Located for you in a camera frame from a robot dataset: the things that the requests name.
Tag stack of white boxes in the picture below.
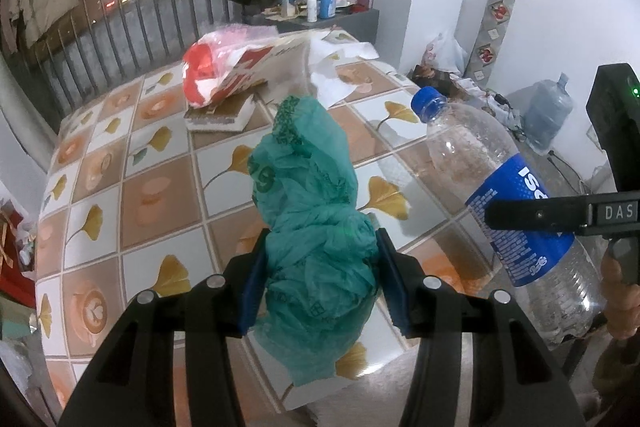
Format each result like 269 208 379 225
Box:
457 77 527 138

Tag white crumpled paper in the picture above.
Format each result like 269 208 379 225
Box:
307 32 382 108

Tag white plastic bag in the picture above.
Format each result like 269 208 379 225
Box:
423 32 469 76

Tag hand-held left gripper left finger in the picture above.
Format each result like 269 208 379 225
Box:
59 227 271 427

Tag patterned grey board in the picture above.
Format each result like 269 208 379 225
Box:
462 0 519 81

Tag person's right hand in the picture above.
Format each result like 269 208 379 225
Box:
600 252 640 339

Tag green plastic bag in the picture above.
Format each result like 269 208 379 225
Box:
247 95 382 389

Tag white foam slab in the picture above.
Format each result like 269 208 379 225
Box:
184 94 256 134

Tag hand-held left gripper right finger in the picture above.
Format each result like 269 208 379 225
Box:
375 227 586 427

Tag blue water jug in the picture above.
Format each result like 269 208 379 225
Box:
522 73 574 151

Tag red gift bag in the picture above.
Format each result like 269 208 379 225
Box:
0 201 39 309

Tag red translucent plastic bag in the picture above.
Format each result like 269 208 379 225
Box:
182 27 277 108

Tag clear plastic bottle blue label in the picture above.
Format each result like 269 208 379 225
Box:
411 87 609 349

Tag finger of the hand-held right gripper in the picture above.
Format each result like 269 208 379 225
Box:
484 194 592 238

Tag dark cardboard box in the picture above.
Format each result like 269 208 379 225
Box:
412 64 466 96

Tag grey counter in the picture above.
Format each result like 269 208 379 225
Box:
264 6 382 46

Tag patterned tablecloth table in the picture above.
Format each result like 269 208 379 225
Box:
34 27 507 414

